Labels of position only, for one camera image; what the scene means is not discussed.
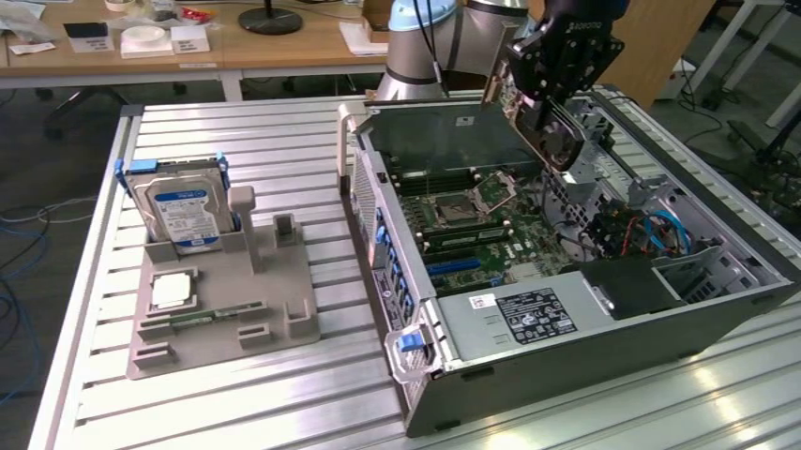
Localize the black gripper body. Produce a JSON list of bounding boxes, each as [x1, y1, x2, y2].
[[540, 0, 628, 38]]

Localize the graphics card with black fan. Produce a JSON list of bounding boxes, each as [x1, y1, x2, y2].
[[480, 21, 591, 173]]

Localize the wooden cabinet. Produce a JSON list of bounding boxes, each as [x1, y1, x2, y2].
[[587, 0, 718, 109]]

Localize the stack of white papers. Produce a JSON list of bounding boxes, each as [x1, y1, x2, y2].
[[339, 21, 391, 57]]

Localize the metal socket cover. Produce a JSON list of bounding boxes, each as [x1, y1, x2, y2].
[[471, 171, 520, 212]]

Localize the perforated metal disk bay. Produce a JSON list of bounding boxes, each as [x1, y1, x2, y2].
[[540, 135, 627, 226]]

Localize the black RAM slot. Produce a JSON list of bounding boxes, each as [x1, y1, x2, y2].
[[398, 169, 471, 196]]

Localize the CPU socket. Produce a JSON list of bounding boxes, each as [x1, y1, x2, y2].
[[430, 191, 483, 226]]

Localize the green motherboard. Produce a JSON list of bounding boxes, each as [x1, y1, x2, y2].
[[380, 154, 595, 299]]

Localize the installed RAM stick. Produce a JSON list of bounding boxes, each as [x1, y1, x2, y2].
[[424, 227, 511, 248]]

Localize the black round lamp base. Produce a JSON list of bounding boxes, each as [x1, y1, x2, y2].
[[236, 0, 305, 35]]

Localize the wooden desk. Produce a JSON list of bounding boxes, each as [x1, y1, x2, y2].
[[0, 0, 392, 90]]

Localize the blue expansion slot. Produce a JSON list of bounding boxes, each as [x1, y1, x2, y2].
[[427, 259, 482, 278]]

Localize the black plastic shroud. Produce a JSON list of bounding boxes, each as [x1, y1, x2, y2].
[[578, 257, 687, 320]]

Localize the open metal disk bay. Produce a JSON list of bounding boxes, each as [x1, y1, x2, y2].
[[650, 243, 765, 304]]

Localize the plain white box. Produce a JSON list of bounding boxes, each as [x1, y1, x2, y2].
[[169, 24, 211, 54]]

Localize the grey power supply unit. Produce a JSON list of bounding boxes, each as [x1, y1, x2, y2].
[[434, 274, 618, 365]]

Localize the white box with round tape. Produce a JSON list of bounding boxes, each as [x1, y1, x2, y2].
[[118, 25, 175, 60]]

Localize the blue case latch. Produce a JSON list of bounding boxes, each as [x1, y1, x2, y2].
[[396, 327, 432, 353]]

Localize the grey plastic parts rack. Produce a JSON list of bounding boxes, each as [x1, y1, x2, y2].
[[124, 185, 320, 382]]

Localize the open black PC case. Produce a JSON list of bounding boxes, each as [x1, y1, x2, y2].
[[335, 83, 801, 440]]

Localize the white box with black top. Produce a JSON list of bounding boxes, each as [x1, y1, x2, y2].
[[61, 22, 114, 53]]

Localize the black chair base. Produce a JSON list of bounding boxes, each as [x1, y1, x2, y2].
[[36, 82, 189, 140]]

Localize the silver CPU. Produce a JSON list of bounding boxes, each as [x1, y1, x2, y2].
[[149, 275, 193, 308]]

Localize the green RAM stick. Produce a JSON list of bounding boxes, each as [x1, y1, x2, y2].
[[168, 307, 251, 327]]

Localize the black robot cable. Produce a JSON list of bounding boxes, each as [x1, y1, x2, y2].
[[411, 0, 452, 98]]

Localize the white desk frame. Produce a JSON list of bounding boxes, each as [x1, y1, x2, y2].
[[681, 0, 801, 128]]

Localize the red wire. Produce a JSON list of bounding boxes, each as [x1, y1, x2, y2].
[[624, 215, 658, 257]]

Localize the blue wire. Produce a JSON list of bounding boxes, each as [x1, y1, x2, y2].
[[647, 213, 693, 257]]

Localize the hard disk with blue bracket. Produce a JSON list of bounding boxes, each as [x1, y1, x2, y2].
[[113, 152, 231, 257]]

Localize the blue floor cable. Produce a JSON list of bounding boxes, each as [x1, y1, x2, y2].
[[0, 224, 50, 404]]

